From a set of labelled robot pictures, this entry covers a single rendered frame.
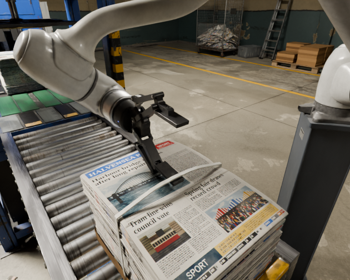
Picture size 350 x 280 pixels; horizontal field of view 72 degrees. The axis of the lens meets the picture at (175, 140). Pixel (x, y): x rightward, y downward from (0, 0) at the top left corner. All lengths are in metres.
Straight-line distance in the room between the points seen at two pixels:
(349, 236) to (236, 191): 1.66
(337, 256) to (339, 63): 1.30
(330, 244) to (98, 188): 1.73
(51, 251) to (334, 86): 1.05
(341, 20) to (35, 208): 1.02
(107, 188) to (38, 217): 0.40
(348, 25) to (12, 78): 2.08
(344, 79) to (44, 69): 0.91
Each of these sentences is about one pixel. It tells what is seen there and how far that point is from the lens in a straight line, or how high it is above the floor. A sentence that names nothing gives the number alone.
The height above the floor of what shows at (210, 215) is 1.03.
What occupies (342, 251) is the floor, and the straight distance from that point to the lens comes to 2.04.
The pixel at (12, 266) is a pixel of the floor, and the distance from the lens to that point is 1.94.
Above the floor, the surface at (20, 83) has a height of 0.87.
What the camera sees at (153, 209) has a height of 1.04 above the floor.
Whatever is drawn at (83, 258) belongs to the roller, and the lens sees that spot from 0.76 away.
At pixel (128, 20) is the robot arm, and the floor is 1.36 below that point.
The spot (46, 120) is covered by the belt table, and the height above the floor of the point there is 0.80.
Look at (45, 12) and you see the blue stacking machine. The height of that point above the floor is 1.33.
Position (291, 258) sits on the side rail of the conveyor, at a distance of 0.78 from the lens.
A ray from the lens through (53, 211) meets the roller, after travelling 0.93.
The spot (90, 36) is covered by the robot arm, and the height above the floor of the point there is 1.33.
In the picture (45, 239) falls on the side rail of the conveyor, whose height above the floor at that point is 0.80.
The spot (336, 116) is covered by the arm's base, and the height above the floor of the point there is 1.03.
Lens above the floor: 1.38
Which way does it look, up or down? 29 degrees down
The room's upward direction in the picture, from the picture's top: straight up
